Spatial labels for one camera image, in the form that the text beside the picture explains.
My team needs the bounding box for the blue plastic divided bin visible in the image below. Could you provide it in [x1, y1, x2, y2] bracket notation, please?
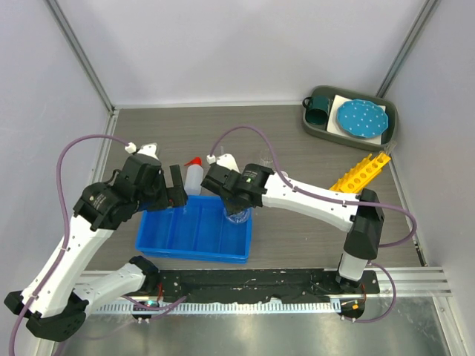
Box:
[135, 196, 252, 264]

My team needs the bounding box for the yellow test tube rack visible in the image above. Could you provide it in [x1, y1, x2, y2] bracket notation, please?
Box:
[330, 152, 391, 194]

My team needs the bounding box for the tall clear glass beaker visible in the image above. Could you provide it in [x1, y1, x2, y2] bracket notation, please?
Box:
[259, 148, 274, 168]

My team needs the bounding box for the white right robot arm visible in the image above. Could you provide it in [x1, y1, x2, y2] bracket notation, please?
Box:
[201, 154, 384, 293]

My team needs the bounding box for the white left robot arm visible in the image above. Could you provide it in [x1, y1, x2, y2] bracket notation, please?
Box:
[4, 143, 188, 342]

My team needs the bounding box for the white wash bottle red cap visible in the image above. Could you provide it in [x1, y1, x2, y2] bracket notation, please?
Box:
[184, 156, 203, 196]

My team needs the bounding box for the white square plate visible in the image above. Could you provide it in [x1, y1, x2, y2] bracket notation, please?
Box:
[327, 95, 389, 145]

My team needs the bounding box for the dark green mug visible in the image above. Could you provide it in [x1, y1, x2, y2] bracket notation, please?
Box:
[302, 96, 333, 125]

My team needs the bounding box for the blue polka dot plate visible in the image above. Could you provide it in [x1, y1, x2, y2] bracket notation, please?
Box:
[336, 99, 389, 139]

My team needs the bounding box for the grey-green plastic tray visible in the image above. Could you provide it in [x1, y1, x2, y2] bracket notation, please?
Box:
[302, 85, 399, 152]

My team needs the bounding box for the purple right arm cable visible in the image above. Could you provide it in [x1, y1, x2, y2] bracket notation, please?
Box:
[209, 125, 419, 323]

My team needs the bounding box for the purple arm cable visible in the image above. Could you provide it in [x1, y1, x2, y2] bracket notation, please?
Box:
[7, 133, 189, 356]
[209, 125, 419, 323]

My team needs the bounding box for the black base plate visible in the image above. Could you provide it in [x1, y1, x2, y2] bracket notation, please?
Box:
[149, 268, 380, 304]

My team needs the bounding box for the white slotted cable duct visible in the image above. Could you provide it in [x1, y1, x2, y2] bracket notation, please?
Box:
[94, 299, 341, 316]

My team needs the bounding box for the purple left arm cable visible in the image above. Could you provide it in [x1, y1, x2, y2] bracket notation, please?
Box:
[7, 133, 189, 356]

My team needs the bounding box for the aluminium frame rail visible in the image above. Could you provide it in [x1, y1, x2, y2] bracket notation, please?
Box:
[370, 266, 453, 297]

